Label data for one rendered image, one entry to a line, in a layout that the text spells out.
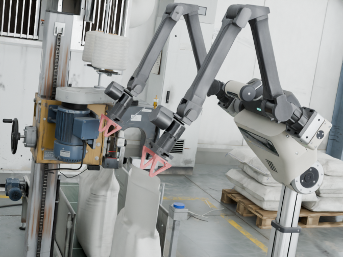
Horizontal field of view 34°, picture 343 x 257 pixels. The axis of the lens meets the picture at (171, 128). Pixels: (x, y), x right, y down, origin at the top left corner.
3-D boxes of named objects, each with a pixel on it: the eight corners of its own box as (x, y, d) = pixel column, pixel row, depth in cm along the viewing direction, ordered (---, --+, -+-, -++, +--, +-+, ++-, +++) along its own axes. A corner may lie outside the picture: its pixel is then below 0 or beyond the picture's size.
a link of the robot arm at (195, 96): (255, 11, 188) (240, 11, 198) (242, 3, 186) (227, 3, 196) (196, 125, 189) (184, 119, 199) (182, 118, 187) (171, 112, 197)
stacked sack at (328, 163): (358, 178, 576) (360, 164, 573) (323, 178, 559) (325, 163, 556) (318, 161, 637) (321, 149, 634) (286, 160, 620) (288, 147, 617)
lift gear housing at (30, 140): (35, 150, 274) (38, 128, 272) (24, 149, 272) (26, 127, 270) (32, 145, 284) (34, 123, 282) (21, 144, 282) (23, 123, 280)
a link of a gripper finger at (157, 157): (144, 173, 184) (161, 150, 184) (138, 167, 191) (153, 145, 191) (160, 183, 187) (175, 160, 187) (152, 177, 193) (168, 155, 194)
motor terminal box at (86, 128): (98, 144, 257) (101, 119, 255) (80, 145, 249) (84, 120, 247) (87, 139, 262) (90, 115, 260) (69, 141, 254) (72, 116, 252)
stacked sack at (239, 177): (296, 191, 588) (298, 178, 586) (243, 192, 559) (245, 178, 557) (272, 179, 625) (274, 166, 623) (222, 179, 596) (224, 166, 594)
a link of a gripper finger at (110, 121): (100, 133, 239) (112, 115, 239) (96, 129, 245) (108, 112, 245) (112, 141, 241) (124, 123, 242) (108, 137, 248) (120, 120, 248)
